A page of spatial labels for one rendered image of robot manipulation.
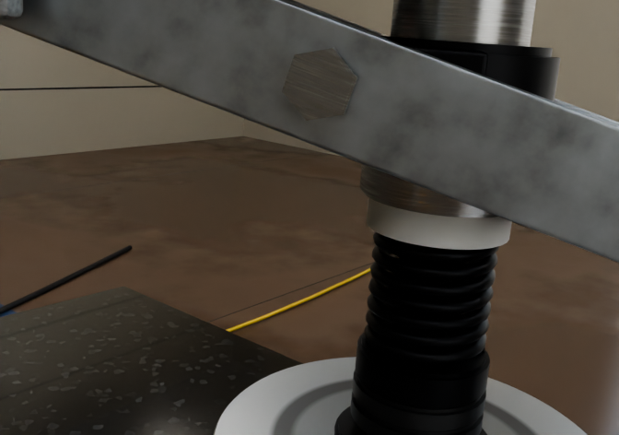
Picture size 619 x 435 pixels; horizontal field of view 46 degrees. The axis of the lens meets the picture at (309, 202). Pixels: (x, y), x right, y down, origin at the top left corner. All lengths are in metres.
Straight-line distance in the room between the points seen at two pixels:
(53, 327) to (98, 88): 5.34
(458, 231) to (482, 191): 0.04
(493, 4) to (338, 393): 0.25
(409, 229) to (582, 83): 4.97
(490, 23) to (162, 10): 0.14
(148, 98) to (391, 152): 5.94
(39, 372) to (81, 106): 5.34
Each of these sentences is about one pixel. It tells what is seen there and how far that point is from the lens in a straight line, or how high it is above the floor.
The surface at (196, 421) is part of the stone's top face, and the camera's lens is 0.47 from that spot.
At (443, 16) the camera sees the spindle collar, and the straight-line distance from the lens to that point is 0.32.
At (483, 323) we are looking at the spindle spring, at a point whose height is 0.93.
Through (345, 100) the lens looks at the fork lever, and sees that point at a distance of 0.28.
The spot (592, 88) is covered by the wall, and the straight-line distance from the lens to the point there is 5.26.
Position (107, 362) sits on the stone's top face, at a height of 0.82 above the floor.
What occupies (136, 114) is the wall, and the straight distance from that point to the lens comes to 6.16.
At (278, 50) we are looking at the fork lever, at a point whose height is 1.05.
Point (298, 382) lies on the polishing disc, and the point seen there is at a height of 0.85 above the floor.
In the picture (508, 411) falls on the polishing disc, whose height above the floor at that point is 0.85.
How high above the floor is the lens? 1.06
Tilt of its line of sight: 14 degrees down
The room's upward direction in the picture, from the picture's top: 4 degrees clockwise
